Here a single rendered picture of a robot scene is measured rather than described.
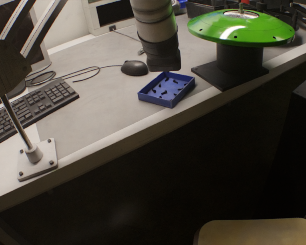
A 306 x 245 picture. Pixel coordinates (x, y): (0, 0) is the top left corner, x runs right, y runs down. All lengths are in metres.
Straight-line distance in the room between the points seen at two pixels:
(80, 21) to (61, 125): 0.87
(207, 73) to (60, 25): 0.91
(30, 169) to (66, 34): 0.98
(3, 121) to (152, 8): 0.53
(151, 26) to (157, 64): 0.13
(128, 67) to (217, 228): 0.55
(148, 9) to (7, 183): 0.45
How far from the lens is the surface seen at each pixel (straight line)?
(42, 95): 0.75
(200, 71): 0.71
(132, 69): 0.74
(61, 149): 0.55
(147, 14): 0.40
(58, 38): 1.38
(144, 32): 0.43
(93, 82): 0.77
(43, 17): 0.49
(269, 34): 0.60
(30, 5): 0.45
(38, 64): 0.92
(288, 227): 0.74
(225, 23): 0.62
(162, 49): 0.46
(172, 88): 0.65
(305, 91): 0.85
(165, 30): 0.43
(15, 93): 0.91
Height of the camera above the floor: 1.25
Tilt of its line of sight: 38 degrees down
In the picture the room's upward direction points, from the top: 9 degrees counter-clockwise
